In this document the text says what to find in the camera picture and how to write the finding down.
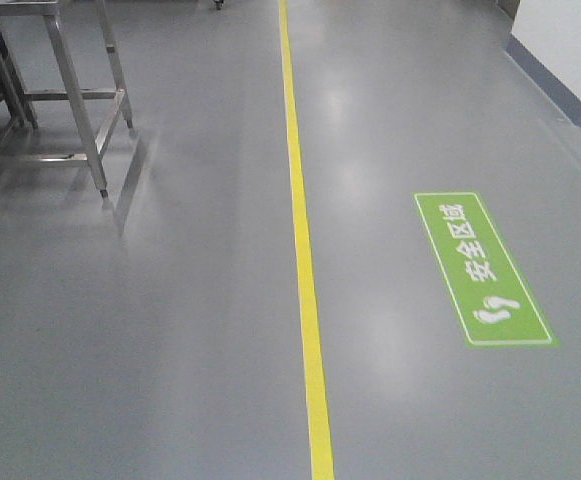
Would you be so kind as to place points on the stainless steel table frame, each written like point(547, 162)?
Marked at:
point(95, 111)

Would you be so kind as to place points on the green floor safety sign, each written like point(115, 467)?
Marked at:
point(493, 302)

